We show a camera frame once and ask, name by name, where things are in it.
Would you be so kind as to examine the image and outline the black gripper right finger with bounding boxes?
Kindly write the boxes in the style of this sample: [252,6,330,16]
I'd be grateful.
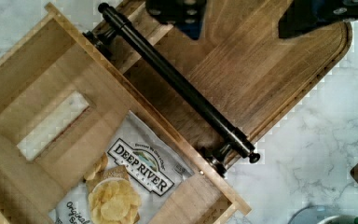
[278,0,358,39]

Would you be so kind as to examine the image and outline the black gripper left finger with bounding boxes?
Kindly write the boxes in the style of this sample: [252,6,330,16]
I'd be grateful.
[145,0,207,40]

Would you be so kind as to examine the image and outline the light wooden drawer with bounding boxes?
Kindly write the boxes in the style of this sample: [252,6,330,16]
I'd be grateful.
[0,3,251,224]

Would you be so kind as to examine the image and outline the dark wooden cutting board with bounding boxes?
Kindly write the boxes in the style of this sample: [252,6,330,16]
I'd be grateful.
[90,0,354,162]

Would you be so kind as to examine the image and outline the Deep River chips bag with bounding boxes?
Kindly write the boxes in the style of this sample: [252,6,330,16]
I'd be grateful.
[48,112,193,224]

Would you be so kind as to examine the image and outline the glass french press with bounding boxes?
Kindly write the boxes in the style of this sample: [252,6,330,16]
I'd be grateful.
[288,205,358,224]

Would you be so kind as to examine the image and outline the black metal drawer handle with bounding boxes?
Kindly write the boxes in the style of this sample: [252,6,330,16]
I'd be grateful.
[86,0,261,175]

